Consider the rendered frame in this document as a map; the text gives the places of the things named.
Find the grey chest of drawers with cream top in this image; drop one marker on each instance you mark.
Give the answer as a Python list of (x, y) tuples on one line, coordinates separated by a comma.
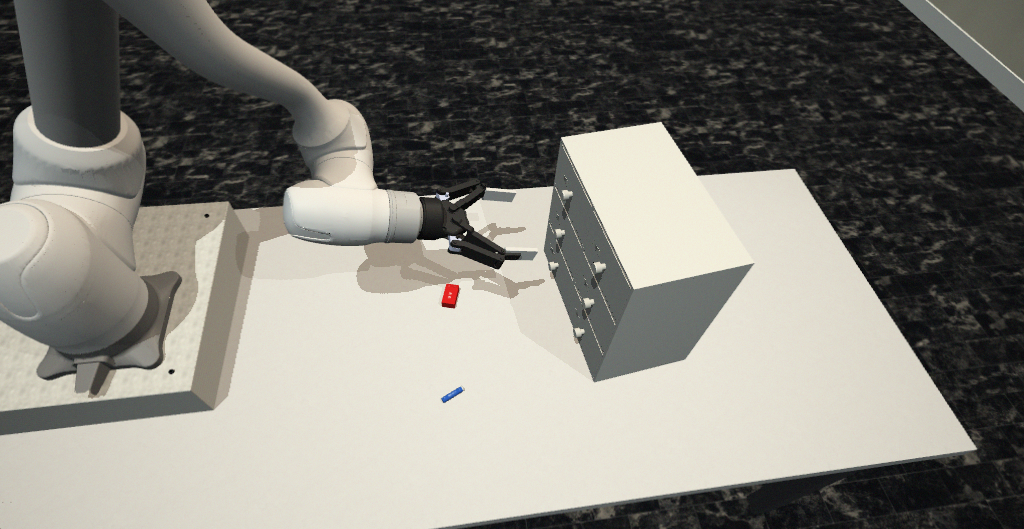
[(679, 254)]

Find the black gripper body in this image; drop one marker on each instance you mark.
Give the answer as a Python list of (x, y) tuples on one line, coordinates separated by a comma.
[(434, 227)]

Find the red nine-volt battery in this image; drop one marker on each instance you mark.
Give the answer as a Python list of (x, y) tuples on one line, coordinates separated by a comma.
[(450, 296)]

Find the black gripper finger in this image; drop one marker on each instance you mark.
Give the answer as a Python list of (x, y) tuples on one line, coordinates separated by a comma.
[(478, 248), (474, 194)]

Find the blue battery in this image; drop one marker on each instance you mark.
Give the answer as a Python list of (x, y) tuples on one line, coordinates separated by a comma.
[(452, 394)]

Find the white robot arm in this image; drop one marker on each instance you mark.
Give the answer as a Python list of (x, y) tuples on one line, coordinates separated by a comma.
[(67, 264)]

